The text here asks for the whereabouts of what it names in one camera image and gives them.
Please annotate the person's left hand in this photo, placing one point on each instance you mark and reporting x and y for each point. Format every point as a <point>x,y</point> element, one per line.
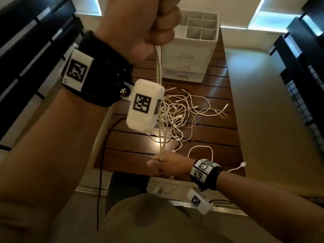
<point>136,27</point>

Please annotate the person's right hand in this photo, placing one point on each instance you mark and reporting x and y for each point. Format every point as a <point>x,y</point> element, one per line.
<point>174,165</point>

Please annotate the white drawer organizer box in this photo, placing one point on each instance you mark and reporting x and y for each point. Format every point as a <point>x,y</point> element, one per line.
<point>189,58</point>

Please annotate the person's left forearm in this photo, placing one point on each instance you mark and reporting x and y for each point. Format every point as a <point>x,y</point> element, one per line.
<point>45,161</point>

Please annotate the person's right forearm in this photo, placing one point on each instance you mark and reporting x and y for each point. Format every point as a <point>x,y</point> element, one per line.
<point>265,207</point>

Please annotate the person's dark trouser leg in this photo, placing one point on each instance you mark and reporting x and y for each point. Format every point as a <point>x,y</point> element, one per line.
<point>124,187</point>

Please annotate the black right wristband with markers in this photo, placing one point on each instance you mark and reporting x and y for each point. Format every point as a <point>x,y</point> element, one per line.
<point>212,179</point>

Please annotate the black wristband with markers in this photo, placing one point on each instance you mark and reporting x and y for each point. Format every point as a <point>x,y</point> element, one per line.
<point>101,73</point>
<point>212,179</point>

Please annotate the wooden slatted table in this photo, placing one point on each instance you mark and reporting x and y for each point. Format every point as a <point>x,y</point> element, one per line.
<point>215,139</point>

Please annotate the beige roller blind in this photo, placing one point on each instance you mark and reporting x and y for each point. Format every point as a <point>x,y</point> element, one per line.
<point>227,10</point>
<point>86,5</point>

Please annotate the black left wristband with markers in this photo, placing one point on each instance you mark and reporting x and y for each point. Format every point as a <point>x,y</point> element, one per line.
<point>101,73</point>

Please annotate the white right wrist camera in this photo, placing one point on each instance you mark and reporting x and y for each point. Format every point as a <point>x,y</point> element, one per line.
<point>202,206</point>

